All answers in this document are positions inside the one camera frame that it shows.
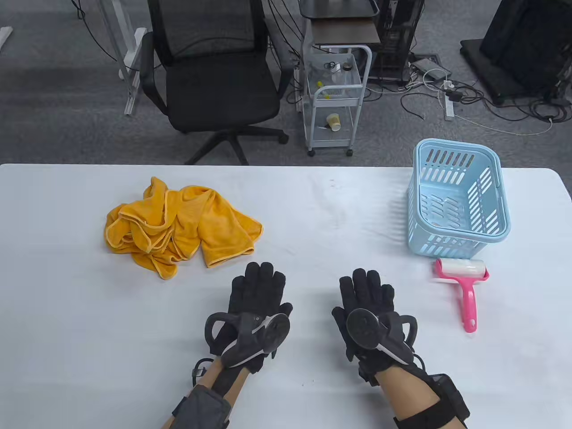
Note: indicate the white desk leg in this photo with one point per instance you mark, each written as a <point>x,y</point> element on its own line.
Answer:
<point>134,58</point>

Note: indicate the paper cup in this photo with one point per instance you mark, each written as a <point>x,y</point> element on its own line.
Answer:
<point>334,121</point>

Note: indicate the light blue plastic basket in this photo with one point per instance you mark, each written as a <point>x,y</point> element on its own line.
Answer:
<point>451,192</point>

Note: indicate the yellow square towel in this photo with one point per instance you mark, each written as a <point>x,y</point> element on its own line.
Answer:
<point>154,196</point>
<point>134,232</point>
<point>228,228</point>

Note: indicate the black computer tower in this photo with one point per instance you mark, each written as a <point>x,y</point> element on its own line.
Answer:
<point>397,44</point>

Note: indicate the grey power adapter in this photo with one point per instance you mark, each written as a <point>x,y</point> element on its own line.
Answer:
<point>424,66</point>

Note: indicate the brown shelf board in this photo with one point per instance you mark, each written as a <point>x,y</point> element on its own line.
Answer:
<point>344,31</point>

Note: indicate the person's left forearm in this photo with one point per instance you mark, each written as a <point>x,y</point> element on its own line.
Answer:
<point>206,379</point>

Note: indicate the white power strip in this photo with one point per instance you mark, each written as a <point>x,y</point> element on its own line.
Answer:
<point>449,107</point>

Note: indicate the black display stand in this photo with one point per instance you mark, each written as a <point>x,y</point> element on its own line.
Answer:
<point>523,40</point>

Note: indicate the black power plug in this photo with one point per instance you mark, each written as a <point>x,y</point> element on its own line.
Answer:
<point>456,95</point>

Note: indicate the black office chair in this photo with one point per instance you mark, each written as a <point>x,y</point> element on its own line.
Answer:
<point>219,89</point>

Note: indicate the pink lint roller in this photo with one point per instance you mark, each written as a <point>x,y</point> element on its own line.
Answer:
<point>469,308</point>

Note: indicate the white desk foot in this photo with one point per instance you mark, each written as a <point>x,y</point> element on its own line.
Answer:
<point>4,35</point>

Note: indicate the black tray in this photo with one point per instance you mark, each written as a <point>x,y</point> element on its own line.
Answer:
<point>335,6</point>

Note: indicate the black and white hand controller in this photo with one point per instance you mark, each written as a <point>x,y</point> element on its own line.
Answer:
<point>364,328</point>
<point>250,344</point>

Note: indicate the person's right hand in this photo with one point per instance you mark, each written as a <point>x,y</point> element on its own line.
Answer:
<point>366,290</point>

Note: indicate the white rolling cart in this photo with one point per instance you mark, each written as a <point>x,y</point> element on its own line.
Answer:
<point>337,102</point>

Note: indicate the person's left hand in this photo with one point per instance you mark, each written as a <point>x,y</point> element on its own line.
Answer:
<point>257,290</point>

